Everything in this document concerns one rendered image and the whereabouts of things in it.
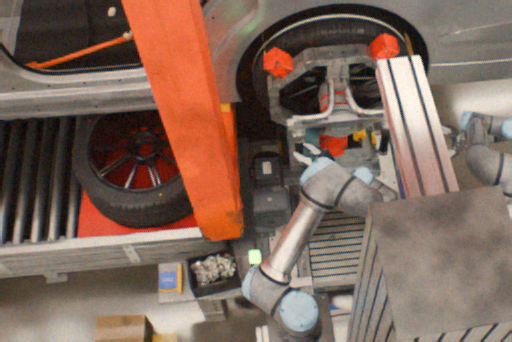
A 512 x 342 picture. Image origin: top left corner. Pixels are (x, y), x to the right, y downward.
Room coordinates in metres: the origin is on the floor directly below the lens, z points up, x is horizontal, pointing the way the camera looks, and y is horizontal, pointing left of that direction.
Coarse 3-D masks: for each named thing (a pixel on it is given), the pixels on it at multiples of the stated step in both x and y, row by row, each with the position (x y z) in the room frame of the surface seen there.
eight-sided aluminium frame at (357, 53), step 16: (320, 48) 1.60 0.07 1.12; (336, 48) 1.60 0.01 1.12; (352, 48) 1.61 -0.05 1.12; (368, 48) 1.62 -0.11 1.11; (304, 64) 1.53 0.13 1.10; (320, 64) 1.55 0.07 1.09; (336, 64) 1.56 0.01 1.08; (368, 64) 1.58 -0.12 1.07; (272, 80) 1.54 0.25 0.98; (288, 80) 1.53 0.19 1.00; (272, 96) 1.51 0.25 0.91; (272, 112) 1.51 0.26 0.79; (288, 112) 1.57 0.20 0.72; (320, 128) 1.56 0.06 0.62
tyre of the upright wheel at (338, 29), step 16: (288, 16) 1.74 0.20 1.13; (304, 16) 1.72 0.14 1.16; (368, 16) 1.75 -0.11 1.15; (384, 16) 1.79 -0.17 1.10; (272, 32) 1.70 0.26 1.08; (288, 32) 1.67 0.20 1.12; (304, 32) 1.64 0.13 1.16; (320, 32) 1.64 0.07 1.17; (336, 32) 1.64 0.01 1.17; (352, 32) 1.65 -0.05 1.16; (368, 32) 1.67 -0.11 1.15; (384, 32) 1.70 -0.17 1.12; (400, 32) 1.79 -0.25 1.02; (256, 48) 1.70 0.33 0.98; (272, 48) 1.62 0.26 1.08; (288, 48) 1.61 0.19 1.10; (304, 48) 1.62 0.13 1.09; (400, 48) 1.69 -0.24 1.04; (256, 64) 1.63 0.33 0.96; (256, 80) 1.59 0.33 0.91
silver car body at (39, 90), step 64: (0, 0) 2.07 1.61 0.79; (64, 0) 2.07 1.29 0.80; (256, 0) 1.62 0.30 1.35; (320, 0) 1.64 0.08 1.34; (384, 0) 1.68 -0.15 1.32; (448, 0) 1.72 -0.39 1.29; (0, 64) 1.44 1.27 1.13; (64, 64) 1.70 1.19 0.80; (128, 64) 1.71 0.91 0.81; (448, 64) 1.73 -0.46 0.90
